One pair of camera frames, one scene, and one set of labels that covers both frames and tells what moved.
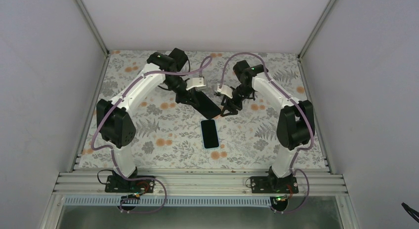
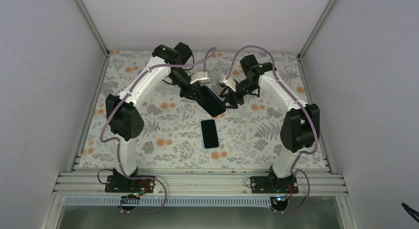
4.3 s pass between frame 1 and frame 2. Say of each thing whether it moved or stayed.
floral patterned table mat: stayed
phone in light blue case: stayed
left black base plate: stayed
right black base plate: stayed
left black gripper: moved
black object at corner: stayed
